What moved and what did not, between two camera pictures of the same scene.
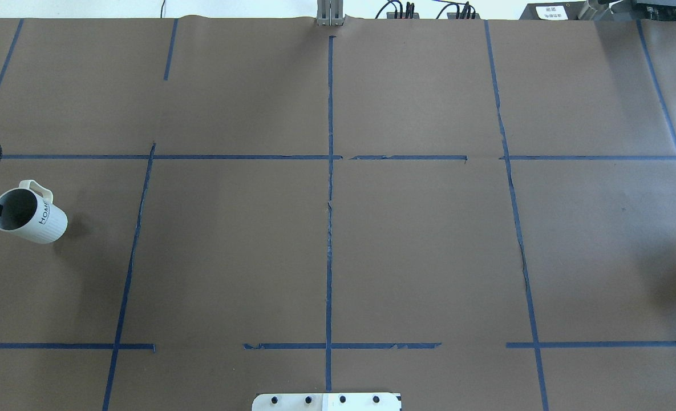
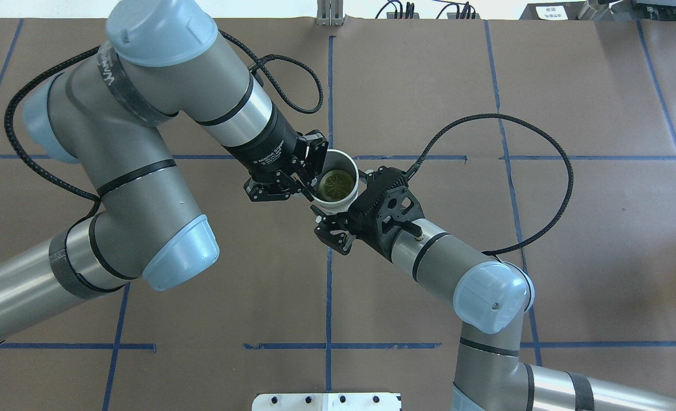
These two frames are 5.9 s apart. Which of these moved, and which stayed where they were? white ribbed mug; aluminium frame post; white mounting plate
Moved: white ribbed mug
Stayed: aluminium frame post; white mounting plate
